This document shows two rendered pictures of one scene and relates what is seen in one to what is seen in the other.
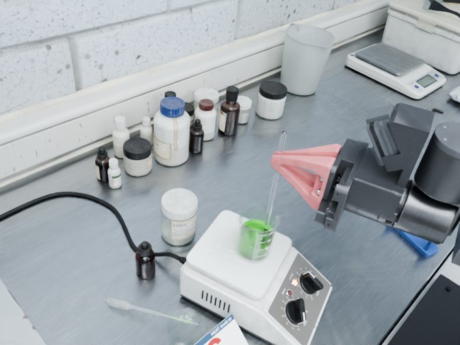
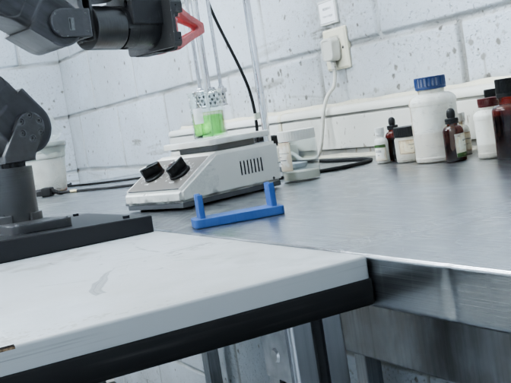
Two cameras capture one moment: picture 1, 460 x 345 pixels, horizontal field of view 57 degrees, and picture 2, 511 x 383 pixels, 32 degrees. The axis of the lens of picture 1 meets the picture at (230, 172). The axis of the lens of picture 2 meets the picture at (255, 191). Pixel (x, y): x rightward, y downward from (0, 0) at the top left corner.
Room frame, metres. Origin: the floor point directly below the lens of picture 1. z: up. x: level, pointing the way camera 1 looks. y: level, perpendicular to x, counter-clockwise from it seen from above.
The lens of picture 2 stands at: (0.96, -1.22, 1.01)
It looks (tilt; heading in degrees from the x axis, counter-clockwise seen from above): 5 degrees down; 113
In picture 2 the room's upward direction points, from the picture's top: 9 degrees counter-clockwise
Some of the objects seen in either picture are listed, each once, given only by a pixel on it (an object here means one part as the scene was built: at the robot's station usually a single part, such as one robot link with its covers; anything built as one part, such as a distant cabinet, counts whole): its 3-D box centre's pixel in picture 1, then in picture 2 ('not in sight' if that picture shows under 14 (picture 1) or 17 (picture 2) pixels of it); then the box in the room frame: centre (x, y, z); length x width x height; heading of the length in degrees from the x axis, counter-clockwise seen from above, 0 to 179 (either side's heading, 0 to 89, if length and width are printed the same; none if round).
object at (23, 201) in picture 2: not in sight; (9, 197); (0.28, -0.37, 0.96); 0.20 x 0.07 x 0.08; 148
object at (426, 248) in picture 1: (414, 229); (236, 204); (0.56, -0.35, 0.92); 0.10 x 0.03 x 0.04; 35
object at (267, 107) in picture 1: (271, 100); not in sight; (0.92, -0.07, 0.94); 0.07 x 0.07 x 0.07
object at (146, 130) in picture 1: (146, 131); (461, 133); (0.72, 0.18, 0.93); 0.03 x 0.03 x 0.07
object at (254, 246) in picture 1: (254, 233); (207, 113); (0.40, -0.04, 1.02); 0.06 x 0.05 x 0.08; 108
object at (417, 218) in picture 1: (426, 207); (100, 23); (0.35, -0.21, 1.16); 0.07 x 0.06 x 0.07; 68
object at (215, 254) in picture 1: (240, 250); (216, 140); (0.40, -0.03, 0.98); 0.12 x 0.12 x 0.01; 68
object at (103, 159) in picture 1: (103, 162); (394, 138); (0.60, 0.24, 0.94); 0.03 x 0.03 x 0.07
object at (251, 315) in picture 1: (252, 276); (207, 172); (0.39, -0.05, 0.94); 0.22 x 0.13 x 0.08; 68
